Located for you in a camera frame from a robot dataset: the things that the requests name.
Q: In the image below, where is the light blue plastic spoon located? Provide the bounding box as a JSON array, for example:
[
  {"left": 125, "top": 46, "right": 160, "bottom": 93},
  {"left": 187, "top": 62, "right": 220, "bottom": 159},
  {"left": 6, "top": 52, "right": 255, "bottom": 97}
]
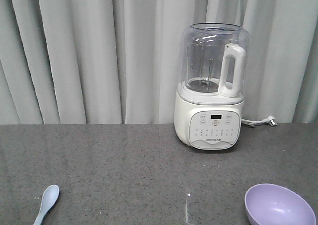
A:
[{"left": 33, "top": 184, "right": 60, "bottom": 225}]

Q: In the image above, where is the white blender with clear jar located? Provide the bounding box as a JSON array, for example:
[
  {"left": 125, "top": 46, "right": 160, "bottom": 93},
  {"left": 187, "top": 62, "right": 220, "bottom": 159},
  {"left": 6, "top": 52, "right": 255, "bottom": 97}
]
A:
[{"left": 173, "top": 23, "right": 250, "bottom": 150}]

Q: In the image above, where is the purple plastic bowl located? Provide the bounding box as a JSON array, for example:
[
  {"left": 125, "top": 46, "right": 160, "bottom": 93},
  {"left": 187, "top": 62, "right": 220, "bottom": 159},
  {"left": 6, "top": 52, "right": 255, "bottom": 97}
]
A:
[{"left": 244, "top": 183, "right": 317, "bottom": 225}]

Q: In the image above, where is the white power cord with plug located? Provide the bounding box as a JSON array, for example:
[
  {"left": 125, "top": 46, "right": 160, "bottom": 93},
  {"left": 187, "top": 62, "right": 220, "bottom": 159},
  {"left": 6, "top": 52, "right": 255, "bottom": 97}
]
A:
[{"left": 241, "top": 114, "right": 278, "bottom": 129}]

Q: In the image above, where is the grey pleated curtain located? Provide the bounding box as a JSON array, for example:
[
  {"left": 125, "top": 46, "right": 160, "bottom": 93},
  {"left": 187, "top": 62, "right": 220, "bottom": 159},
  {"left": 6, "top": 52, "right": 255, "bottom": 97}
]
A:
[{"left": 0, "top": 0, "right": 318, "bottom": 124}]

